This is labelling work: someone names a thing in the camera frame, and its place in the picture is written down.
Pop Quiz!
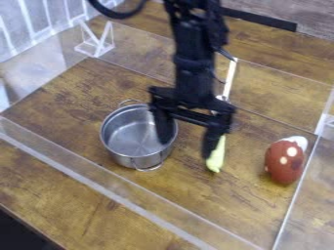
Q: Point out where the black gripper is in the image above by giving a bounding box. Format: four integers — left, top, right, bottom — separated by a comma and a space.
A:
149, 86, 237, 159

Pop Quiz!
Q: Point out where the clear acrylic right barrier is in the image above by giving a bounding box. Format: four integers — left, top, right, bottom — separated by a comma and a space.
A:
273, 88, 334, 250

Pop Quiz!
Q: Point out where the black bar on table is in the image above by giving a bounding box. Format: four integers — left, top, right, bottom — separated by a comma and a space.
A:
221, 7, 298, 32

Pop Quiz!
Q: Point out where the red spotted mushroom toy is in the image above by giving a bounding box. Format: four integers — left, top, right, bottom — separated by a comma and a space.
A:
263, 136, 307, 186

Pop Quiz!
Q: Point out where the green handled metal spoon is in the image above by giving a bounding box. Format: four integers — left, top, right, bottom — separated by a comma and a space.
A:
205, 95, 233, 174

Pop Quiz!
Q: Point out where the clear acrylic front barrier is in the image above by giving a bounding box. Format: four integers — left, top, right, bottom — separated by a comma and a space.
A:
0, 116, 263, 250

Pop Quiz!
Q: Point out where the stainless steel pot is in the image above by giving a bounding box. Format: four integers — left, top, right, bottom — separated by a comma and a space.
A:
99, 100, 179, 172

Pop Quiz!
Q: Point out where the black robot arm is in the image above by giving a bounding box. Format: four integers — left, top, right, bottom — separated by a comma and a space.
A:
149, 0, 237, 158

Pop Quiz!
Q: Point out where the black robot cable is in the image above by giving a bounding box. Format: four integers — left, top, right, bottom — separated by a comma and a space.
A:
86, 0, 151, 20

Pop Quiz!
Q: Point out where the clear acrylic barrier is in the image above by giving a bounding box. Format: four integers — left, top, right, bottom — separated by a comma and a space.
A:
273, 88, 334, 250
0, 116, 263, 250

